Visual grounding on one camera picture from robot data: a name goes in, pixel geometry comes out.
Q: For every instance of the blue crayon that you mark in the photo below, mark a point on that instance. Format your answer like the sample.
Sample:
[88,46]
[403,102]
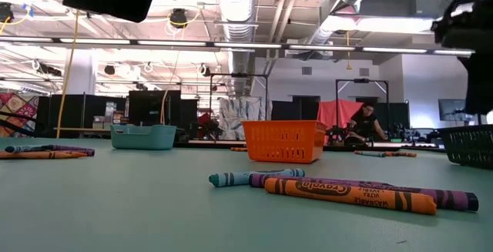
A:
[27,148]
[231,179]
[369,154]

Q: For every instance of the orange crayon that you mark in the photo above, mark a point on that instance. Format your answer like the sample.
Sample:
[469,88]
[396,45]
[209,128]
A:
[346,196]
[238,149]
[38,155]
[400,154]

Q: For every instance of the black background robot arm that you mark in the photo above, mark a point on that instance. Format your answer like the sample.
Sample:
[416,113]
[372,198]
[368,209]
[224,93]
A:
[336,134]

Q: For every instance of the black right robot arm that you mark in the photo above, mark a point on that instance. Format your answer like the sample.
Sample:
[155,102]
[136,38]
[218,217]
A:
[470,32]

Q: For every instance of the stacked storage boxes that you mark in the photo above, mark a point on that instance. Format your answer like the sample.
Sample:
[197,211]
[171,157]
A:
[109,115]

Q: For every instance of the black partition panel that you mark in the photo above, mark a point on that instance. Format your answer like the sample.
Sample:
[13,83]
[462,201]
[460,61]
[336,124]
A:
[154,107]
[69,113]
[294,109]

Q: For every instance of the colourful patterned quilt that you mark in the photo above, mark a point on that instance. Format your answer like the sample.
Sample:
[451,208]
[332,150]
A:
[15,109]

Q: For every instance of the teal plastic bin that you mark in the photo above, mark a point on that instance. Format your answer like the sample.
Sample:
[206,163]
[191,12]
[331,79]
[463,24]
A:
[142,138]

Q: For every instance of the long LED light bar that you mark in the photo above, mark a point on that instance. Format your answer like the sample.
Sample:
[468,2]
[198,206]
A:
[246,45]

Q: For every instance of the white blue patterned cloth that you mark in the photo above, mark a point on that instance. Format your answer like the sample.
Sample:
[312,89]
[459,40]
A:
[239,117]

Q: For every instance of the teal table mat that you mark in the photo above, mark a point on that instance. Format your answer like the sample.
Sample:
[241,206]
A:
[115,205]

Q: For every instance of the orange plastic basket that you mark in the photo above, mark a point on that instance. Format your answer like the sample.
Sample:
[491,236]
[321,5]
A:
[283,144]

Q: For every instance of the red cloth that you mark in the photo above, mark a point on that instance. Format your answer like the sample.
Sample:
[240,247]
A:
[335,113]

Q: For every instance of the person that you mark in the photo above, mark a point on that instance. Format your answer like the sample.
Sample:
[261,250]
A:
[364,123]

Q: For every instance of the computer monitor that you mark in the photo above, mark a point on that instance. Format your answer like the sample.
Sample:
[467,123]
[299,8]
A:
[450,109]

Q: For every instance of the black plastic basket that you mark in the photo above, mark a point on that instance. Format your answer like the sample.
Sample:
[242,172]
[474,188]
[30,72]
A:
[466,148]

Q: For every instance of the large silver ventilation duct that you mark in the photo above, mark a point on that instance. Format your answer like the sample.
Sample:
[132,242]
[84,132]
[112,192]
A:
[237,13]

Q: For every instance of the black rig frame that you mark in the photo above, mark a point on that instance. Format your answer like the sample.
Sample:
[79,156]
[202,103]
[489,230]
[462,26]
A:
[239,75]
[362,80]

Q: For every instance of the black metal table frame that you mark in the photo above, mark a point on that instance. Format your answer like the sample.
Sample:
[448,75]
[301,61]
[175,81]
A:
[208,143]

